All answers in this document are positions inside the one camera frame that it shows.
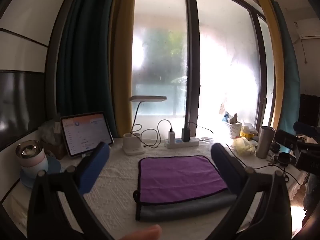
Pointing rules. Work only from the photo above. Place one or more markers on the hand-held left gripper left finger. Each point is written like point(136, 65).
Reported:
point(93, 167)

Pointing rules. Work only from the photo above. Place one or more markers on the yellow plastic bag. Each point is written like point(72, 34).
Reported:
point(243, 145)

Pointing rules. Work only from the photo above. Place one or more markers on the bunch of keys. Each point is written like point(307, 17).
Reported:
point(271, 161)

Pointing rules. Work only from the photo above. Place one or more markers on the white textured tablecloth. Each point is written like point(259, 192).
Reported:
point(117, 180)

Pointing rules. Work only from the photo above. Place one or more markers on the clear plastic bag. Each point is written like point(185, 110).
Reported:
point(50, 131)

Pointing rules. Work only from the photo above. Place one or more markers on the white plastic basket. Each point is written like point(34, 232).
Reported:
point(233, 129)

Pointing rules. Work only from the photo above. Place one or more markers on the grey towel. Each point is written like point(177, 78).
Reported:
point(182, 208)

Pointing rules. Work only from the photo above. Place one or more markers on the white desk lamp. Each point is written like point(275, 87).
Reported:
point(136, 135)

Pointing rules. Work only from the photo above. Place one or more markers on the tablet with lit screen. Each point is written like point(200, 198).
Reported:
point(86, 133)

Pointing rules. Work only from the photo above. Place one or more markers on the white charger plug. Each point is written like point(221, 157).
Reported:
point(171, 135)

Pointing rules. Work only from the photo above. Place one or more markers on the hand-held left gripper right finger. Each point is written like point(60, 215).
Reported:
point(227, 171)

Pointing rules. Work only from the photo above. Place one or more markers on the teal curtain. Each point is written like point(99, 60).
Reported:
point(85, 55)
point(291, 75)

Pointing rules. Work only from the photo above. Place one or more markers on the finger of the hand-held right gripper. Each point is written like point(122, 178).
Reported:
point(303, 128)
point(286, 136)

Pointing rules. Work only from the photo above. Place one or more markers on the blue round coaster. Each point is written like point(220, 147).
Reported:
point(56, 166)

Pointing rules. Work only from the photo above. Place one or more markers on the dark cabinet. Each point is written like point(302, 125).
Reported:
point(310, 110)

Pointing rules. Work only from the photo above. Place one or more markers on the black charger plug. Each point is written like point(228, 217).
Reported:
point(186, 135)

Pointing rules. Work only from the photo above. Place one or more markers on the brown box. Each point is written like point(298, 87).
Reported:
point(53, 150)

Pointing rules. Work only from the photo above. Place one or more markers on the white power strip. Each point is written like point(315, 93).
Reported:
point(181, 143)

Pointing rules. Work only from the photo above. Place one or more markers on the dark framed window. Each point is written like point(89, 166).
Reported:
point(192, 55)

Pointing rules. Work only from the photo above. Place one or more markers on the black wall screen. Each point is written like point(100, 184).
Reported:
point(21, 105)

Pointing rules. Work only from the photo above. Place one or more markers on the purple towel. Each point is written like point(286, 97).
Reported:
point(178, 177)

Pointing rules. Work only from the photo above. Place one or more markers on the person's left hand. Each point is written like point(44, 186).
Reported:
point(146, 233)

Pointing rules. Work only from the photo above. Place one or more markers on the yellow curtain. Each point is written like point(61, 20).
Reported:
point(271, 55)
point(122, 55)

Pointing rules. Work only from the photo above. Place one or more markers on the pink and white cup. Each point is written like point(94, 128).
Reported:
point(31, 158)

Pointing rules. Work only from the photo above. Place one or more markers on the steel tumbler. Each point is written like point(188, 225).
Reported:
point(264, 142)

